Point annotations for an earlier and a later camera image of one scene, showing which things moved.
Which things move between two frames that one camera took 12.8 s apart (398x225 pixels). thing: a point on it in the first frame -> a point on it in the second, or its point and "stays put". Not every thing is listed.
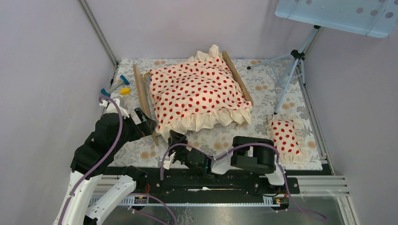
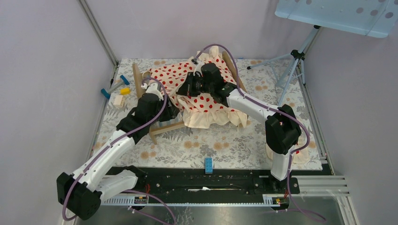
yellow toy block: (125, 91) stays put
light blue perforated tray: (374, 18) stays put
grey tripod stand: (298, 55) stays put
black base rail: (159, 181) stays put
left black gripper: (146, 127) -> (171, 110)
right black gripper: (176, 138) -> (187, 88)
